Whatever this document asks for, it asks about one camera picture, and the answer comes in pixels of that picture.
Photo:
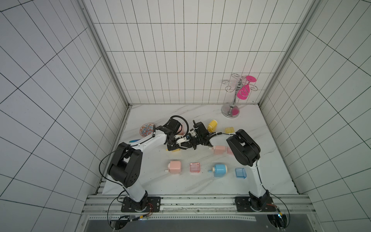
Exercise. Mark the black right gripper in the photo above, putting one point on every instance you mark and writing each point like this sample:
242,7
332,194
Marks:
195,139

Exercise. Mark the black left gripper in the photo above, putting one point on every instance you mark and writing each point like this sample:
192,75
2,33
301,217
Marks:
172,148

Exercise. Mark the pink sharpener top row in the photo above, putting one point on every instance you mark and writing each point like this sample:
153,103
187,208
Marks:
181,130

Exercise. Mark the pink sharpener row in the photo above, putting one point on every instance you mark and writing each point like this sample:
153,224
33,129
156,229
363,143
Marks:
181,130
174,167

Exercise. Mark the pink tray bottom row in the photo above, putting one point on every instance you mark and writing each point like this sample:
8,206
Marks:
195,167

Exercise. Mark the yellow tray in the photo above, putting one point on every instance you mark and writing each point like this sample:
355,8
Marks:
229,130

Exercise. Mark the pink sharpener bottom row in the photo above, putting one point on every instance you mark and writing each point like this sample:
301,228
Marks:
174,167

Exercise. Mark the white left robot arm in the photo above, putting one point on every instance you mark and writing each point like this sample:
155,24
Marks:
126,162

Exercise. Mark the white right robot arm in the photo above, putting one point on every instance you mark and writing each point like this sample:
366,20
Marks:
247,153

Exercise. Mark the pink sharpener right middle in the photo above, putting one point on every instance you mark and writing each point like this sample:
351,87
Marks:
218,150

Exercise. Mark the pink tray right middle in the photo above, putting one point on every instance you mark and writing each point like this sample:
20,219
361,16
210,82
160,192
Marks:
229,151

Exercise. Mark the blue pencil sharpener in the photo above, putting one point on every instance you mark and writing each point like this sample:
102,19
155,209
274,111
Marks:
219,170

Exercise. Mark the blue transparent tray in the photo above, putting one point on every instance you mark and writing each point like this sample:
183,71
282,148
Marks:
240,173

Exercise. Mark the chrome glass rack stand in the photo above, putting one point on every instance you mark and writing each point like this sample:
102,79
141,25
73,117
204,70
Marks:
230,109

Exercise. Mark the patterned ceramic bowl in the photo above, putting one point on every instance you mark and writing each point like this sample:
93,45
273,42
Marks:
147,129

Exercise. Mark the pink plastic wine glass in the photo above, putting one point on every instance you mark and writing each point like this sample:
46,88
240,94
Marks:
245,88

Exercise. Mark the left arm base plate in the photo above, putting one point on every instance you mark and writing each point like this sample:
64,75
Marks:
140,204

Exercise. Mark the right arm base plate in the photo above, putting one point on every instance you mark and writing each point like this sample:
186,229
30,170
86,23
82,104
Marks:
254,205

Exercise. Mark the aluminium mounting rail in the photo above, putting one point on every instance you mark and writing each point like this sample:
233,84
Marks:
197,205

